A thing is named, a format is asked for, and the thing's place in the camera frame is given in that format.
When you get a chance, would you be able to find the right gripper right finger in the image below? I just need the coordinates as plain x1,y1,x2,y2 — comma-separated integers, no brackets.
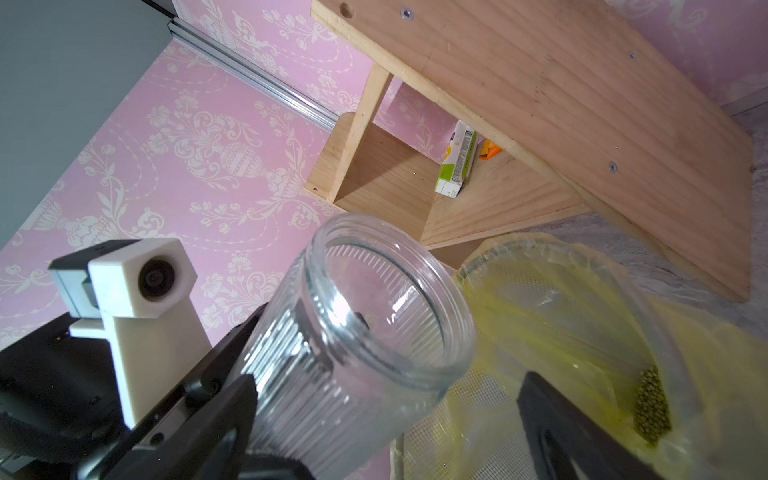
517,371,660,479

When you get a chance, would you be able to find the green mung beans pile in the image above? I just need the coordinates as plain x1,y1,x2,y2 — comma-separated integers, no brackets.
633,366,672,446

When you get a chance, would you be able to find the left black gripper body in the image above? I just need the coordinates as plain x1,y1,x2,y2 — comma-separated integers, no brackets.
1,307,264,479

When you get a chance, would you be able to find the wooden two-tier shelf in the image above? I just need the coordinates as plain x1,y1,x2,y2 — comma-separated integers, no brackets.
311,1,753,302

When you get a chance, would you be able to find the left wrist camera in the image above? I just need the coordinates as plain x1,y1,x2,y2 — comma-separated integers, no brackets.
48,238,212,428

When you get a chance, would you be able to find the orange snack bag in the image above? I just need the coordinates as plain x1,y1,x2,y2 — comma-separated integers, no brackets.
478,138,502,161

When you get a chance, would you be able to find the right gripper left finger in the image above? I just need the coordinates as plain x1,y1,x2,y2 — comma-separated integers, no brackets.
119,375,313,479

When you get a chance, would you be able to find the glass jar of beans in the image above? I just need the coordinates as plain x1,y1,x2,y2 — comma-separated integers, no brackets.
233,213,476,479

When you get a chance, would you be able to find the yellow plastic bin liner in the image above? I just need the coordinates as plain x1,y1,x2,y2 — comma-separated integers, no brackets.
392,232,768,480

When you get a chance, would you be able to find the green white juice carton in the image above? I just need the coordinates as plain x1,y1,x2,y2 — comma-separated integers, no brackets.
435,121,479,198

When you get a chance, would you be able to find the grey mesh trash bin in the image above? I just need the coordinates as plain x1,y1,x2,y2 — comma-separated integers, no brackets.
389,233,768,480

